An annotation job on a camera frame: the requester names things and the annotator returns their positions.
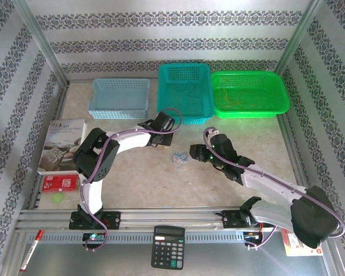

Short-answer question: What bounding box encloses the thin orange cable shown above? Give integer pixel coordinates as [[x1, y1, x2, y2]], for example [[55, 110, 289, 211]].
[[218, 87, 236, 109], [229, 93, 258, 109]]

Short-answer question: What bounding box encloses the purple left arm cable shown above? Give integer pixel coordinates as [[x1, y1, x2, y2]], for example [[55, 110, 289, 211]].
[[79, 107, 183, 252]]

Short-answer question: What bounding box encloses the grey slotted cable duct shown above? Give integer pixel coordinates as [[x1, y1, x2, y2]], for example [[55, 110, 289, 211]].
[[27, 232, 247, 244]]

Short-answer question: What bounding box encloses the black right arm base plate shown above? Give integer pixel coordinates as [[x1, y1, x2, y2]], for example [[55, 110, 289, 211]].
[[221, 209, 274, 230]]

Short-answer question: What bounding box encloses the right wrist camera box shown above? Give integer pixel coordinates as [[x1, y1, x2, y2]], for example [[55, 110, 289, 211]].
[[204, 127, 219, 140]]

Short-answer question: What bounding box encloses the teal plastic basket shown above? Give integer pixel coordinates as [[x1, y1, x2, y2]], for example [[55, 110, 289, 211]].
[[156, 63, 215, 127]]

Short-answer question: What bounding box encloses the red white card box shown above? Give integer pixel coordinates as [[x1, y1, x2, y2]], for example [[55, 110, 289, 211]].
[[41, 174, 82, 193]]

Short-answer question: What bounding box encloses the aluminium frame post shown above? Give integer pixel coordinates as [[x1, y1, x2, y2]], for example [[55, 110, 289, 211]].
[[14, 0, 70, 86], [274, 0, 325, 75]]

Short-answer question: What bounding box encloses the light blue plastic basket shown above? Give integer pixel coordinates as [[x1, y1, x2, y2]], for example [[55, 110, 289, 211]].
[[87, 78, 151, 120]]

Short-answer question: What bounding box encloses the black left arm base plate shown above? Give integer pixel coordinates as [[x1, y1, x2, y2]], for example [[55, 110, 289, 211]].
[[68, 211, 121, 231]]

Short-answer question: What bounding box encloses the aluminium side rail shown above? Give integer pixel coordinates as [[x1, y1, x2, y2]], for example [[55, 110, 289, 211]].
[[275, 114, 317, 208], [27, 83, 71, 210]]

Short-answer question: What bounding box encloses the aluminium mounting rail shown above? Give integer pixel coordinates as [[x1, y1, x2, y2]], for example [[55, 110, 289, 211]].
[[16, 207, 326, 231]]

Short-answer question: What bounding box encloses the black desk calculator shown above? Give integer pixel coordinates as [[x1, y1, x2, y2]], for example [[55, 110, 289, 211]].
[[151, 225, 186, 270]]

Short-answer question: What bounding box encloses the red white marker pen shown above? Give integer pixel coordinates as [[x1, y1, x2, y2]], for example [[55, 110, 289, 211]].
[[19, 229, 44, 273]]

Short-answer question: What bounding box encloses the grey cover book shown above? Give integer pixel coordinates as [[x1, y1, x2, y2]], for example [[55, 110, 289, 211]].
[[37, 118, 87, 175]]

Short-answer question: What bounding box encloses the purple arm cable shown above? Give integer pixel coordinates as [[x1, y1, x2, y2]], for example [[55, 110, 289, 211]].
[[79, 107, 183, 252], [203, 128, 345, 250]]

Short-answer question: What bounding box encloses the green plastic basket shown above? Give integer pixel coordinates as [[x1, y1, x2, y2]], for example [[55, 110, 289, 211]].
[[210, 70, 290, 119]]

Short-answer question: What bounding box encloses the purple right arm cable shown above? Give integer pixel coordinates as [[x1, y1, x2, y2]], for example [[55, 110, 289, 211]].
[[203, 128, 345, 250]]

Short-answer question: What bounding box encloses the red memory card package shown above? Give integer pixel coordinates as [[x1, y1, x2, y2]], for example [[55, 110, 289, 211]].
[[281, 229, 324, 257]]

